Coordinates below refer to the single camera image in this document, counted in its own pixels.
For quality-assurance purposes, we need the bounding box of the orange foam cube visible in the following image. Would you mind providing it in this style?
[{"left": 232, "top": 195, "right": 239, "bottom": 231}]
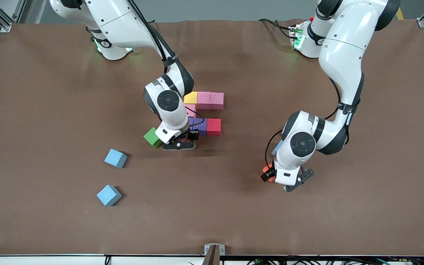
[{"left": 262, "top": 164, "right": 277, "bottom": 183}]

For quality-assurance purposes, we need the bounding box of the green foam cube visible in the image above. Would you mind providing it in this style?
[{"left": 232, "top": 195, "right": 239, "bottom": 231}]
[{"left": 143, "top": 127, "right": 163, "bottom": 149}]

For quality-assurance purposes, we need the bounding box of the brown table cover sheet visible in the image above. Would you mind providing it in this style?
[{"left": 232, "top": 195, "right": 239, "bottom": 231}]
[{"left": 0, "top": 19, "right": 424, "bottom": 257}]

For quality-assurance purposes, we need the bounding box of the black left arm gripper cable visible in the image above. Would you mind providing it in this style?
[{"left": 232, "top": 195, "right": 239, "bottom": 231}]
[{"left": 265, "top": 77, "right": 350, "bottom": 170}]

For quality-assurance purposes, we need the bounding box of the black arm gripper cable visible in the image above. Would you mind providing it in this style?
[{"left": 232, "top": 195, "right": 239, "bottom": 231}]
[
  {"left": 127, "top": 0, "right": 206, "bottom": 130},
  {"left": 265, "top": 77, "right": 350, "bottom": 170}
]

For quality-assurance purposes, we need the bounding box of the black right arm gripper cable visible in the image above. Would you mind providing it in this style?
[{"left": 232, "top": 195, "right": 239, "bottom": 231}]
[{"left": 127, "top": 0, "right": 206, "bottom": 130}]

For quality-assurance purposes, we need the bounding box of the black left arm base cable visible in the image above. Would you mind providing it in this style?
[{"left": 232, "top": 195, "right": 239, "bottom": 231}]
[{"left": 258, "top": 18, "right": 293, "bottom": 41}]

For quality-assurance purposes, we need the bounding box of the white table edge rail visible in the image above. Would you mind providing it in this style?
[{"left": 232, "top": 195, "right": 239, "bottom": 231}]
[{"left": 0, "top": 255, "right": 424, "bottom": 265}]

